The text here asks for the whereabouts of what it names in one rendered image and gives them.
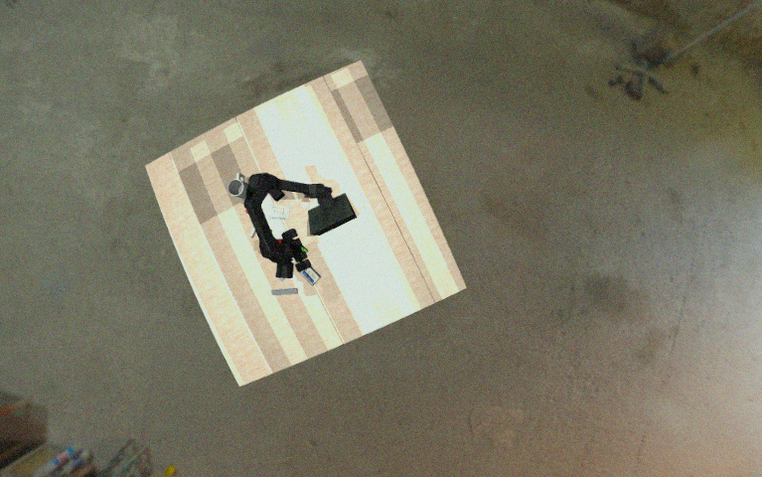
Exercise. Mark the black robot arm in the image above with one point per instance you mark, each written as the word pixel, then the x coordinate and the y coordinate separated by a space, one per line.
pixel 257 189

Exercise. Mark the grey rectangular bar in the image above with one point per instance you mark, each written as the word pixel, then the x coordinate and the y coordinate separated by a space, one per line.
pixel 284 291

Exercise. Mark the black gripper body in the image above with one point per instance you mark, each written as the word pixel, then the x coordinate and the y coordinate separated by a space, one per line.
pixel 302 265

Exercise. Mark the grey mug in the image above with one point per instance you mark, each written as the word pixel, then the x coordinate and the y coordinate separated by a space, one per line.
pixel 237 187

